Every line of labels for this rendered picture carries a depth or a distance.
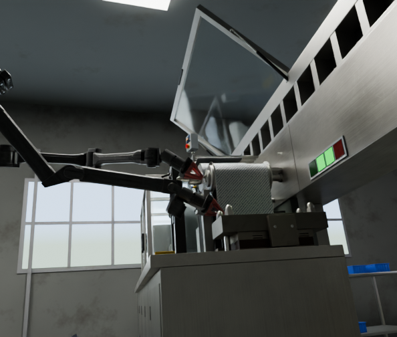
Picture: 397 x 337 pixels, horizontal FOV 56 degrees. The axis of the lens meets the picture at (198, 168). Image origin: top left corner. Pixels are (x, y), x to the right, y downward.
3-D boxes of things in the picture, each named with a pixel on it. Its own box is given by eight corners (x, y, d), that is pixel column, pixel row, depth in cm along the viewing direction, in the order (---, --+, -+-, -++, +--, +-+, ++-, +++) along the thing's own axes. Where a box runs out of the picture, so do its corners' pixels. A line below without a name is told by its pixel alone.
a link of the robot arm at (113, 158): (84, 170, 184) (85, 148, 184) (93, 170, 188) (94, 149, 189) (151, 168, 160) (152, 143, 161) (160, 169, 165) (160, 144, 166)
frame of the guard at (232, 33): (166, 125, 269) (172, 118, 272) (226, 170, 265) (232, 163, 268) (190, 9, 164) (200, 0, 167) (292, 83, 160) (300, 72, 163)
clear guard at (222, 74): (174, 119, 267) (174, 118, 267) (230, 161, 263) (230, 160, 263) (200, 13, 170) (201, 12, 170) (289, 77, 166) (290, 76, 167)
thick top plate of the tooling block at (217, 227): (212, 239, 142) (211, 224, 144) (309, 235, 150) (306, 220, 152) (222, 232, 128) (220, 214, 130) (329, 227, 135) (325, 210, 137)
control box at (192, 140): (184, 152, 226) (183, 137, 230) (194, 153, 229) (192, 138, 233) (188, 148, 220) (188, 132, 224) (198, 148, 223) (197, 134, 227)
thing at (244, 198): (220, 228, 149) (215, 184, 155) (275, 225, 153) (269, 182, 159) (220, 228, 148) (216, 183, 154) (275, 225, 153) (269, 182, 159)
